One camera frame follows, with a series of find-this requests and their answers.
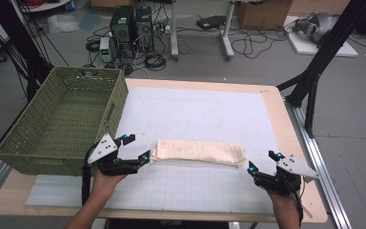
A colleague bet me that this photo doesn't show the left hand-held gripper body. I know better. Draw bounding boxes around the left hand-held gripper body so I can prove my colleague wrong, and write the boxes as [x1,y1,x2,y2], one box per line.
[87,133,141,177]

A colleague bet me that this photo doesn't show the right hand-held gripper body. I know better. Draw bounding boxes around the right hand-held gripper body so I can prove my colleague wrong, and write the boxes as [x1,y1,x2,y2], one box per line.
[253,154,320,196]

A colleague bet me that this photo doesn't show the cream towel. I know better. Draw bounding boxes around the cream towel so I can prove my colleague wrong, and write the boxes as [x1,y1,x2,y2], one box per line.
[151,138,248,168]

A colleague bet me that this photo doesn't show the green woven basket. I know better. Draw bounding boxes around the green woven basket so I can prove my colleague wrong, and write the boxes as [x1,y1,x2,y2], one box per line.
[0,66,130,177]

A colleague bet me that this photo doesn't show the person's right hand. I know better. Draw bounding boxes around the person's right hand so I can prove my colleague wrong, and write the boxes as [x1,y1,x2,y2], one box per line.
[266,189,300,208]

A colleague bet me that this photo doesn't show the person's left hand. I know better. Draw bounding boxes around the person's left hand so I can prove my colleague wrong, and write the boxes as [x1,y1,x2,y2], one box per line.
[91,167,129,196]

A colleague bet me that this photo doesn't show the white grid mat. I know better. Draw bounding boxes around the white grid mat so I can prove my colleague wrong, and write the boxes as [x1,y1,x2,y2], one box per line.
[25,86,281,215]

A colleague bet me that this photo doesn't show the grey power supply unit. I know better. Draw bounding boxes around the grey power supply unit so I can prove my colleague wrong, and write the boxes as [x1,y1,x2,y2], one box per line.
[99,36,114,64]

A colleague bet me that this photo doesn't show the black computer tower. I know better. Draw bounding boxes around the black computer tower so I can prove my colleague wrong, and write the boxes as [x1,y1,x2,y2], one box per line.
[134,6,155,53]
[109,5,137,59]

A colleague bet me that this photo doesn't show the white board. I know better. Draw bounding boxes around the white board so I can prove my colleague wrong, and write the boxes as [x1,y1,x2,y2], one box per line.
[284,15,359,58]

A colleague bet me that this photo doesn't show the white desk leg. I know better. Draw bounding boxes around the white desk leg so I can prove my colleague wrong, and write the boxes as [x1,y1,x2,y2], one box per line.
[169,0,180,61]
[220,0,236,61]

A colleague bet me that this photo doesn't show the black metal stand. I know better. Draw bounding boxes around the black metal stand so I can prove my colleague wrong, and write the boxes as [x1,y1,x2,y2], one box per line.
[0,0,55,103]
[275,0,366,138]

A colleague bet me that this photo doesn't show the clear plastic bag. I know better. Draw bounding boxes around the clear plastic bag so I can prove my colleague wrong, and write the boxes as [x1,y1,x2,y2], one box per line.
[47,13,81,34]

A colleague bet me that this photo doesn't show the grey headset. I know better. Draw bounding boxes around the grey headset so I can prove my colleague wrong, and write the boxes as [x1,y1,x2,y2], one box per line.
[293,11,339,44]

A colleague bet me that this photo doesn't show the brown cardboard box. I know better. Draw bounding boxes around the brown cardboard box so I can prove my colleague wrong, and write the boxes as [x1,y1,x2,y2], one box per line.
[236,0,294,31]

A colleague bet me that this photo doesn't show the flat black device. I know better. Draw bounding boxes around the flat black device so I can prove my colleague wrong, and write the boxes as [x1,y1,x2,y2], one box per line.
[195,14,227,31]

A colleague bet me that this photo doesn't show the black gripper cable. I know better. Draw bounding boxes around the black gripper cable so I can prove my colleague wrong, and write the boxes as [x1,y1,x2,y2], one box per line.
[284,177,305,225]
[81,142,100,206]

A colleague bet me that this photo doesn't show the coiled black cable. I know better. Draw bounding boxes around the coiled black cable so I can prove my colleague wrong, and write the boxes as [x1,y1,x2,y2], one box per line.
[144,52,168,72]

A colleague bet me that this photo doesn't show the loose black floor cables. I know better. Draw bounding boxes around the loose black floor cables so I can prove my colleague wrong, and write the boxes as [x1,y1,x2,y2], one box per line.
[230,28,291,60]

